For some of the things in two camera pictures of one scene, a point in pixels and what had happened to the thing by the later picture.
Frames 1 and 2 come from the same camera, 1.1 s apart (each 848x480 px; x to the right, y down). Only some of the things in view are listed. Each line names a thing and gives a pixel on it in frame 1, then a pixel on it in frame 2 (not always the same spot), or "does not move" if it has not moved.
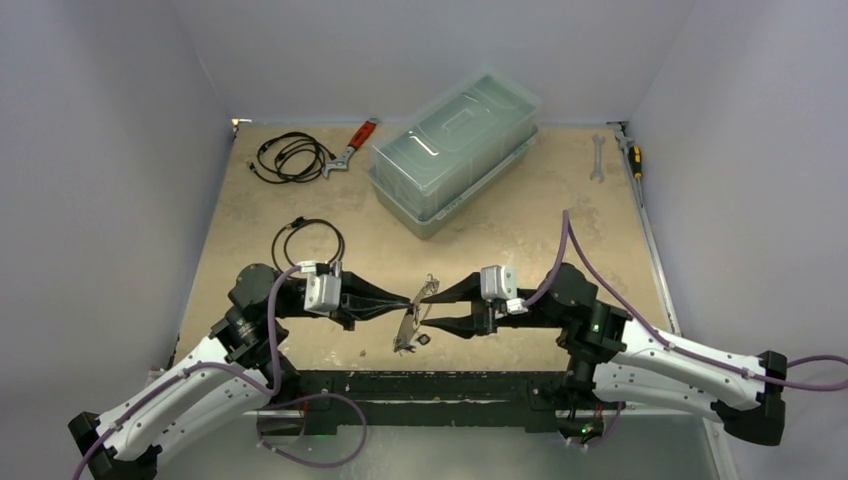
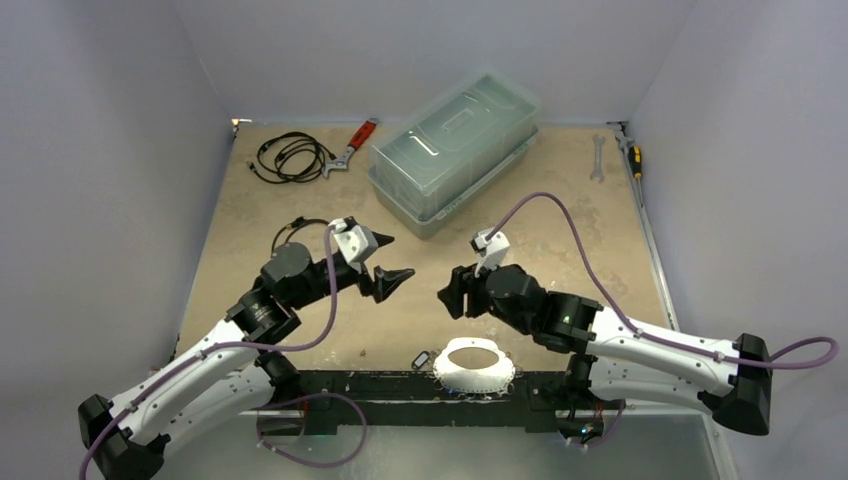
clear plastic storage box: x=458 y=142 does not move
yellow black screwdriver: x=635 y=155 does not move
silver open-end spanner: x=598 y=172 does not move
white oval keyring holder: x=405 y=336 → x=482 y=380
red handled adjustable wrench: x=357 y=140 does not move
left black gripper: x=362 y=299 → x=383 y=282
